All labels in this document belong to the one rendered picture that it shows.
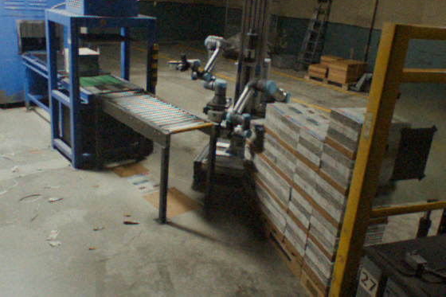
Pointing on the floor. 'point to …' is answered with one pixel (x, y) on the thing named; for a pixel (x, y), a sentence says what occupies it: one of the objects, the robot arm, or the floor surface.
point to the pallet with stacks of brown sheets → (337, 72)
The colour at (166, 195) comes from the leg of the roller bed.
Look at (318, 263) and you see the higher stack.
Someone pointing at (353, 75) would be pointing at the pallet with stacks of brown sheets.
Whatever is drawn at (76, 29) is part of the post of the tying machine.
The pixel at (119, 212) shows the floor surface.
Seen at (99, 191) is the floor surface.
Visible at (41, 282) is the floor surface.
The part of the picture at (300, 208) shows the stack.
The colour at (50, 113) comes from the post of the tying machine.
